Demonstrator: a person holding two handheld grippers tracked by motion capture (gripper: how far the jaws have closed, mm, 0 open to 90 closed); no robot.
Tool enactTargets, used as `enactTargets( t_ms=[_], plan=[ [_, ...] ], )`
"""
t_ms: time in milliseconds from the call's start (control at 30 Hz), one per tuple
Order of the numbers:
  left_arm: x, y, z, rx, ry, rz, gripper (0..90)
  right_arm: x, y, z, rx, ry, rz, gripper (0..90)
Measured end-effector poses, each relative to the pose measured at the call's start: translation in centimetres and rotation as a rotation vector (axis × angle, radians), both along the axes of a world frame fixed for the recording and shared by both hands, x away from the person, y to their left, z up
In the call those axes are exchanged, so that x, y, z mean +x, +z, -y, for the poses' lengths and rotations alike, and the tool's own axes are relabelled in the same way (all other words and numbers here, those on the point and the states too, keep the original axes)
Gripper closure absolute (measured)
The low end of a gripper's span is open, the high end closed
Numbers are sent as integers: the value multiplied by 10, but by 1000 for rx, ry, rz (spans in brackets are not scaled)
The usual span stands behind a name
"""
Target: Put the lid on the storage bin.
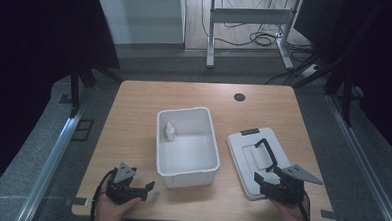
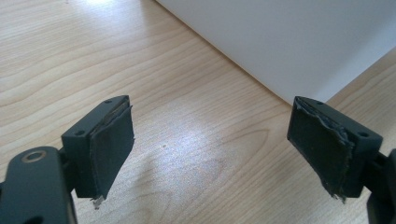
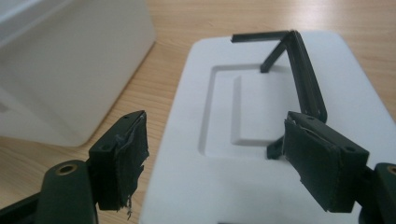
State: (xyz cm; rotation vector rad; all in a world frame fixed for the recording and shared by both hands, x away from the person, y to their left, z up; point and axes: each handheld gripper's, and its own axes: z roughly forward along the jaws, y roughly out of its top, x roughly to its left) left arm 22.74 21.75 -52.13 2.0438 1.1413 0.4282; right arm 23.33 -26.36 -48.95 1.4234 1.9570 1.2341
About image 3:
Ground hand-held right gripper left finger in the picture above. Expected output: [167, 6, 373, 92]
[88, 109, 150, 220]

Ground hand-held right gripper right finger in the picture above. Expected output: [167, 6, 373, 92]
[281, 110, 371, 214]

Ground black folding frame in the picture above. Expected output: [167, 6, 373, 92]
[231, 29, 329, 161]

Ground white foam tray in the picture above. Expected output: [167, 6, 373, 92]
[138, 30, 396, 224]

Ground white plastic box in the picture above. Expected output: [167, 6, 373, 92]
[0, 0, 157, 147]

